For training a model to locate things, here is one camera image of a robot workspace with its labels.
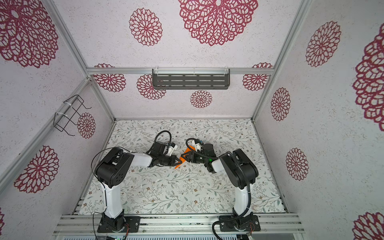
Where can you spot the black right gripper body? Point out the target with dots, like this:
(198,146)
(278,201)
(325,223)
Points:
(199,159)

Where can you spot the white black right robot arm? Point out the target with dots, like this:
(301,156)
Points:
(240,170)

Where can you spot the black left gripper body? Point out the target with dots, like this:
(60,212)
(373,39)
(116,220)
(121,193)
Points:
(167,160)

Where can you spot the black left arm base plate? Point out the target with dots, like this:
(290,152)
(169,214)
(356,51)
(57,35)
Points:
(119,225)

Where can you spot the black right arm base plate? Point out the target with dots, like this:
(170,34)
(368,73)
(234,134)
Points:
(249,223)

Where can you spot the grey slotted wall shelf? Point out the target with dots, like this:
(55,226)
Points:
(191,80)

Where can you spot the black wire wall basket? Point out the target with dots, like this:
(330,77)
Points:
(65,117)

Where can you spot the aluminium front rail frame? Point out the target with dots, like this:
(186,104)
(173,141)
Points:
(193,224)

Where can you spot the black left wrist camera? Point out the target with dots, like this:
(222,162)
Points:
(160,148)

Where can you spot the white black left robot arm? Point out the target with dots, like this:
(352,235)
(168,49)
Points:
(113,168)

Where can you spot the orange square paper sheet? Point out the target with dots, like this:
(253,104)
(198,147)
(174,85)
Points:
(187,150)

